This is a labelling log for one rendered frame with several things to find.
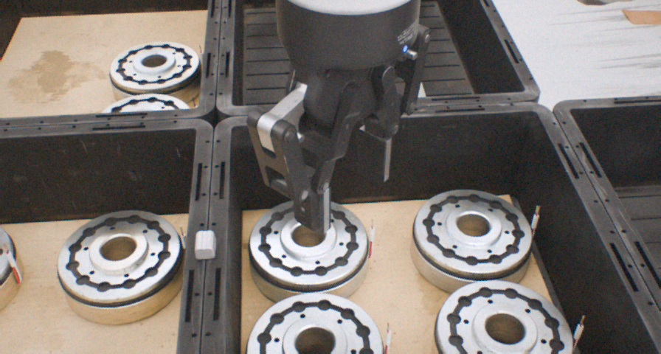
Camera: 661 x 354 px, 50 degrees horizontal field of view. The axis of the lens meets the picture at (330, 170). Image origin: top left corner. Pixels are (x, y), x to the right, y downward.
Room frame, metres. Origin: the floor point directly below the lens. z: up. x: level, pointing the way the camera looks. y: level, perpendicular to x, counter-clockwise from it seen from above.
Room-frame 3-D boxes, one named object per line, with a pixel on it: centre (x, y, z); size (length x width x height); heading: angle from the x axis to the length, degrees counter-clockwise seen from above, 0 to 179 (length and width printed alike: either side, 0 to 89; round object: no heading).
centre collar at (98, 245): (0.41, 0.18, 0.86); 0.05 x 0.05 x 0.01
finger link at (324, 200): (0.32, 0.01, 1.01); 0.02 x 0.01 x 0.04; 50
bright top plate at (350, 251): (0.43, 0.02, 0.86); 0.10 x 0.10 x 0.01
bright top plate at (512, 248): (0.44, -0.12, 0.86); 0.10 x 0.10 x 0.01
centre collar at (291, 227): (0.43, 0.02, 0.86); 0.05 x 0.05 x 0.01
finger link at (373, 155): (0.36, -0.03, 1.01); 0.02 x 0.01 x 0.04; 50
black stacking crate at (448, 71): (0.72, -0.03, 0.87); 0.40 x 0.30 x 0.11; 5
